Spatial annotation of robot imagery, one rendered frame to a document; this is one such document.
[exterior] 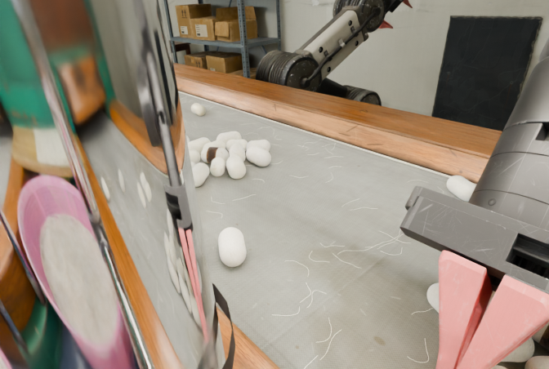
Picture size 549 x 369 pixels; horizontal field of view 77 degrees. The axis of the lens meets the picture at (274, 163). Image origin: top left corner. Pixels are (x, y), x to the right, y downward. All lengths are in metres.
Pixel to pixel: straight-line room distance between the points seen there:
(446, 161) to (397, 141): 0.07
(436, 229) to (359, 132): 0.32
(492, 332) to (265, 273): 0.16
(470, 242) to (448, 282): 0.02
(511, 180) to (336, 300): 0.14
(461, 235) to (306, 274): 0.13
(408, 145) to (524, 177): 0.27
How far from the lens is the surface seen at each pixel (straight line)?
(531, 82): 0.25
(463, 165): 0.44
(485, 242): 0.19
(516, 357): 0.26
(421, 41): 2.50
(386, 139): 0.48
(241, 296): 0.27
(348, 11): 0.99
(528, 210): 0.20
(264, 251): 0.31
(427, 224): 0.20
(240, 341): 0.22
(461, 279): 0.19
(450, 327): 0.20
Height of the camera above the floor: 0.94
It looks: 27 degrees down
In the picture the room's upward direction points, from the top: 3 degrees counter-clockwise
